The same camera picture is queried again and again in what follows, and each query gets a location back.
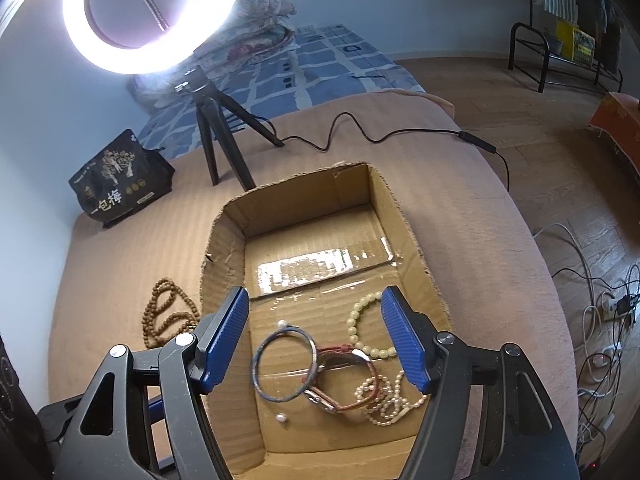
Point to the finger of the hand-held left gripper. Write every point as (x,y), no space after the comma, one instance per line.
(154,407)

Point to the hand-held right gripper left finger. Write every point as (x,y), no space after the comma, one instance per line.
(225,340)

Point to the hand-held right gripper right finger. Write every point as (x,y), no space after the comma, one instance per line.
(405,340)

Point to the dark thin bangle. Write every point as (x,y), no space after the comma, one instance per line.
(256,367)

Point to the cardboard box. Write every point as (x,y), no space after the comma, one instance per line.
(310,240)

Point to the black snack bag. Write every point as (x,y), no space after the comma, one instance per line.
(117,180)

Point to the white power strip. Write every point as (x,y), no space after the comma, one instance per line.
(607,307)

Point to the black tripod stand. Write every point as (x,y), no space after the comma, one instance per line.
(210,125)

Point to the blue patterned bed sheet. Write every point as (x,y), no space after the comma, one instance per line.
(310,70)

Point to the folded floral quilt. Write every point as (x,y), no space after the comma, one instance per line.
(260,25)

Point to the black metal clothes rack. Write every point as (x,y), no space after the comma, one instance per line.
(525,25)

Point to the yellow box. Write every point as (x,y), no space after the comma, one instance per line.
(582,45)

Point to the dark hanging clothes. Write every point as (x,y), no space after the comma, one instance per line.
(610,40)

